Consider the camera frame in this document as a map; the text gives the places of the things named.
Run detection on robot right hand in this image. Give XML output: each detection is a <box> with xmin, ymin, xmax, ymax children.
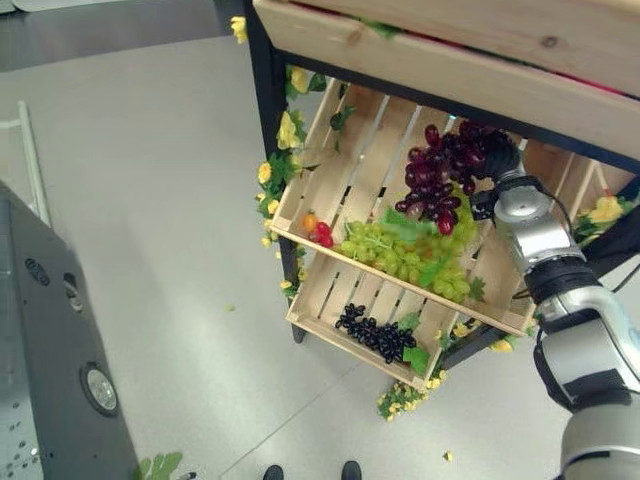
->
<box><xmin>472</xmin><ymin>128</ymin><xmax>524</xmax><ymax>184</ymax></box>

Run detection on purple grape bunch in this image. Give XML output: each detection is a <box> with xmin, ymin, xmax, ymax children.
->
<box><xmin>394</xmin><ymin>119</ymin><xmax>501</xmax><ymax>236</ymax></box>

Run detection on large wooden crate with knots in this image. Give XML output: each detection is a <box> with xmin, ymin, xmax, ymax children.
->
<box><xmin>252</xmin><ymin>0</ymin><xmax>640</xmax><ymax>175</ymax></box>

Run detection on yellow flowers with leaves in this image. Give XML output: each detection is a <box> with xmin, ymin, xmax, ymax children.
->
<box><xmin>571</xmin><ymin>193</ymin><xmax>636</xmax><ymax>249</ymax></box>

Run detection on wide slatted wooden crate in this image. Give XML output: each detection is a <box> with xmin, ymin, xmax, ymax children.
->
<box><xmin>268</xmin><ymin>77</ymin><xmax>537</xmax><ymax>337</ymax></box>

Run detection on green grape bunch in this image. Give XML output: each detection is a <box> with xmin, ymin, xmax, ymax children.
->
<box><xmin>338</xmin><ymin>192</ymin><xmax>482</xmax><ymax>304</ymax></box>

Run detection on small red fruit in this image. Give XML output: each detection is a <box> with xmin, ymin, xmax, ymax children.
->
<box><xmin>308</xmin><ymin>221</ymin><xmax>335</xmax><ymax>249</ymax></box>

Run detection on small slatted wooden crate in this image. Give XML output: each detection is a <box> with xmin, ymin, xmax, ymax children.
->
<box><xmin>284</xmin><ymin>253</ymin><xmax>464</xmax><ymax>392</ymax></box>

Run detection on long yellow flower garland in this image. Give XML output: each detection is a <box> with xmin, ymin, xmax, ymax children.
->
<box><xmin>253</xmin><ymin>64</ymin><xmax>329</xmax><ymax>301</ymax></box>

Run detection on black grape bunch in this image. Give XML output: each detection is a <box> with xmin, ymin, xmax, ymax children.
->
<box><xmin>334</xmin><ymin>302</ymin><xmax>418</xmax><ymax>365</ymax></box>

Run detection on single yellow flower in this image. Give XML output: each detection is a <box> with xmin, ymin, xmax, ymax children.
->
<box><xmin>229</xmin><ymin>15</ymin><xmax>250</xmax><ymax>45</ymax></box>

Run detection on green leaf on floor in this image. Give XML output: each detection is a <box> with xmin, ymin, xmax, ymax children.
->
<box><xmin>133</xmin><ymin>451</ymin><xmax>185</xmax><ymax>480</ymax></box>

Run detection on dark grey machine cabinet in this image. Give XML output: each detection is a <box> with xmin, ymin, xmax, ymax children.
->
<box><xmin>0</xmin><ymin>182</ymin><xmax>142</xmax><ymax>480</ymax></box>

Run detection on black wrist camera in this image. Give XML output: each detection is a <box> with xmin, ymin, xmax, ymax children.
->
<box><xmin>468</xmin><ymin>191</ymin><xmax>497</xmax><ymax>222</ymax></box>

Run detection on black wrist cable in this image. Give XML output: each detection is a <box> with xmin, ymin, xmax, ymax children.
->
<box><xmin>517</xmin><ymin>187</ymin><xmax>640</xmax><ymax>301</ymax></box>

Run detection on black metal shelf frame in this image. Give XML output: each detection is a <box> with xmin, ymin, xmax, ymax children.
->
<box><xmin>242</xmin><ymin>0</ymin><xmax>640</xmax><ymax>372</ymax></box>

